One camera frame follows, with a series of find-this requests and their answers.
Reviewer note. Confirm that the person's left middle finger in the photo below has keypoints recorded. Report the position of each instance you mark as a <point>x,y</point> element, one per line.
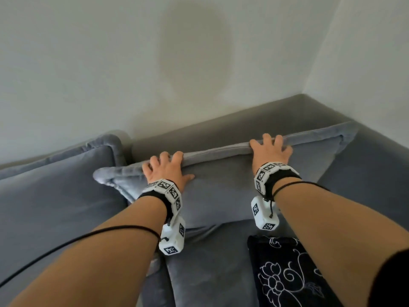
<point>165,160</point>

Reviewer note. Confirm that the black sleeve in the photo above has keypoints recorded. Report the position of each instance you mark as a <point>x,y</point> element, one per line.
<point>391,281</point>

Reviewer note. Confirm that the person's left little finger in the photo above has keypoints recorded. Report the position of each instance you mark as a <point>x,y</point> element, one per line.
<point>147,170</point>

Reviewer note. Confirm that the person's right forearm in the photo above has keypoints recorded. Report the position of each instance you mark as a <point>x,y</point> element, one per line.
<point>332,233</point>

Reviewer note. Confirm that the person's right middle finger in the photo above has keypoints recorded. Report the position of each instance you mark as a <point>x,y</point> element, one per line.
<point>278,141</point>

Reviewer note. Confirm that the black white floral cushion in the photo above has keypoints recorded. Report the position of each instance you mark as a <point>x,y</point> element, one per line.
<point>284,274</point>

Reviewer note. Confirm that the person's left thumb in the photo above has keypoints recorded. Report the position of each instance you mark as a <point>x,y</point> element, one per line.
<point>188,180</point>

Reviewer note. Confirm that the white marker-covered wrist camera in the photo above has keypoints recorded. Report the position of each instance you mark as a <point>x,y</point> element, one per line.
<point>264,214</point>
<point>172,235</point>

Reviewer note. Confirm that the person's left hand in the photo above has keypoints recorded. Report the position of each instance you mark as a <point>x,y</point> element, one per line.
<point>167,174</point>

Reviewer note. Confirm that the white marker-covered right wrist camera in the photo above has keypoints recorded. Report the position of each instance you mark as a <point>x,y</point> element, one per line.
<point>264,214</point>

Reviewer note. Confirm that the person's right thumb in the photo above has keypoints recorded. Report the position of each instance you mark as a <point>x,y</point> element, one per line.
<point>254,146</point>

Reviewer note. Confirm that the person's right hand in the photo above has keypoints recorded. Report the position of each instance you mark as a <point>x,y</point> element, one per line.
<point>270,156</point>

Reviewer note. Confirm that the person's left forearm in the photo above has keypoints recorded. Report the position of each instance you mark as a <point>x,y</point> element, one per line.
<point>105,255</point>

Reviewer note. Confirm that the white marker-covered left wrist camera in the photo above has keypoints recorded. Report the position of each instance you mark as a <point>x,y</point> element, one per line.
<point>172,235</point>

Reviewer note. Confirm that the grey sofa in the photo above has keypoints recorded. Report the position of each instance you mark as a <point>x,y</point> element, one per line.
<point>361,175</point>

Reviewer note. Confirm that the grey flanged pillow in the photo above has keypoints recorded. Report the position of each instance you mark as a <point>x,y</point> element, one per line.
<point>223,185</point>

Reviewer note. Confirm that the large grey cushion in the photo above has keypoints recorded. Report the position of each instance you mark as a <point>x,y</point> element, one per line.
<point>54,204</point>

